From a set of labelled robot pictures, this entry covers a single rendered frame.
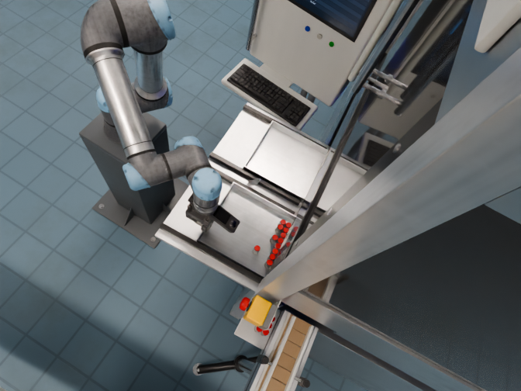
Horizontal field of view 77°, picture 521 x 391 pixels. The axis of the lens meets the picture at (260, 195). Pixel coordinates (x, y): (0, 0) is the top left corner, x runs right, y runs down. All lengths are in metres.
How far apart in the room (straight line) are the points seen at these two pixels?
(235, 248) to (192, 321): 0.92
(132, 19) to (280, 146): 0.73
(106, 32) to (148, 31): 0.10
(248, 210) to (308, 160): 0.35
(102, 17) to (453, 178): 0.86
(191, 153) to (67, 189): 1.53
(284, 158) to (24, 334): 1.61
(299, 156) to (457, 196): 1.10
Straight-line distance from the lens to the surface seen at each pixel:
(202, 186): 0.84
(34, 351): 2.18
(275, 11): 1.60
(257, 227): 1.23
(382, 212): 0.40
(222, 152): 1.35
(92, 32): 0.98
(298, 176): 1.35
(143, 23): 0.99
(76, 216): 2.27
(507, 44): 0.34
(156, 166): 0.89
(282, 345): 1.10
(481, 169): 0.32
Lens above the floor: 2.03
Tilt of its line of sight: 64 degrees down
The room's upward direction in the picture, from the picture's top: 25 degrees clockwise
